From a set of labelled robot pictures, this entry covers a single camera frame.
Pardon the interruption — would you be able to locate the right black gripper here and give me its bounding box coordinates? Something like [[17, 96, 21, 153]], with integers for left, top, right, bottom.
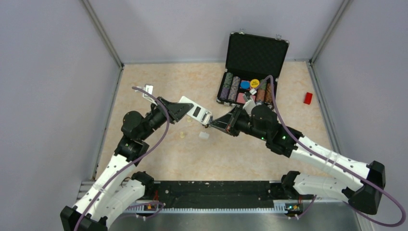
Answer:
[[210, 104, 269, 141]]

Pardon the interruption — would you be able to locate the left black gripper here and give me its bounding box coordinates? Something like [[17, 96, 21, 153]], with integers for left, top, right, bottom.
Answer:
[[139, 96, 194, 141]]

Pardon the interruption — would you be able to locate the white remote control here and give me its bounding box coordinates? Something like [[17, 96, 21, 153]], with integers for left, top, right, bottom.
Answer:
[[179, 96, 213, 126]]

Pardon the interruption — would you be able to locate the white battery cover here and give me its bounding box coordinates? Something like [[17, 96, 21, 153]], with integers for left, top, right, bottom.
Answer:
[[199, 131, 210, 140]]

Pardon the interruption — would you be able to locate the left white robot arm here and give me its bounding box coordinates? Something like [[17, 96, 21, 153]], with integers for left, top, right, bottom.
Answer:
[[60, 97, 194, 231]]

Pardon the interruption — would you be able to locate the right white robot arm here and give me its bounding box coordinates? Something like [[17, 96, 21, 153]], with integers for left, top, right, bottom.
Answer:
[[209, 105, 385, 215]]

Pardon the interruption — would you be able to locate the red card deck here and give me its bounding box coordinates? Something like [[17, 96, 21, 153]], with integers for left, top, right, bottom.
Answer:
[[236, 93, 250, 104]]

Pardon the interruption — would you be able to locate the blue dealer chip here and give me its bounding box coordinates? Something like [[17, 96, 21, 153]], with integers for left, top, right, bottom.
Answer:
[[240, 80, 250, 89]]

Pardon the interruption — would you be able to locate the yellow dealer chip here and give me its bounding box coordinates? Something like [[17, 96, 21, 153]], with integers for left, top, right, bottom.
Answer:
[[250, 79, 260, 89]]

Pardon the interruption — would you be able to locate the black poker chip case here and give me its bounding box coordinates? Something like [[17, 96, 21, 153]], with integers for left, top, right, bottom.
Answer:
[[216, 32, 289, 106]]

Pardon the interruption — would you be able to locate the red block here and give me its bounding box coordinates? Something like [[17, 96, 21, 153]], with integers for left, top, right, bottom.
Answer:
[[303, 92, 313, 105]]

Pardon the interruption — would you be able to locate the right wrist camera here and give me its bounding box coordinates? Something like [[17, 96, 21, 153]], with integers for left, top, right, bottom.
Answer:
[[243, 89, 257, 115]]

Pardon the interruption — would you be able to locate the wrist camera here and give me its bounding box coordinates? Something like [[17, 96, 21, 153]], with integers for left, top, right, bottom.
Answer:
[[137, 84, 156, 104], [243, 89, 257, 115]]

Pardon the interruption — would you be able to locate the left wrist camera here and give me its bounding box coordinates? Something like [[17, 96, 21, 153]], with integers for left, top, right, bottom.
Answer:
[[137, 84, 156, 104]]

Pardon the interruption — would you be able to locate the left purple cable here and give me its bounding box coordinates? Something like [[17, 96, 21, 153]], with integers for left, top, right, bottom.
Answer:
[[73, 86, 171, 231]]

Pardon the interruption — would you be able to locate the purple cable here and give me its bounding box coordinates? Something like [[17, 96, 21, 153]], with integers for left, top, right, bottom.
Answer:
[[252, 75, 407, 228], [73, 86, 171, 231]]

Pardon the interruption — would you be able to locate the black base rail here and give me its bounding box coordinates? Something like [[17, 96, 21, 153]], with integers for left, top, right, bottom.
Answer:
[[79, 180, 319, 220]]

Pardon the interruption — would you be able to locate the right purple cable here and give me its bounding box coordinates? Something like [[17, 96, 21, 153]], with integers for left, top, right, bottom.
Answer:
[[252, 75, 407, 228]]

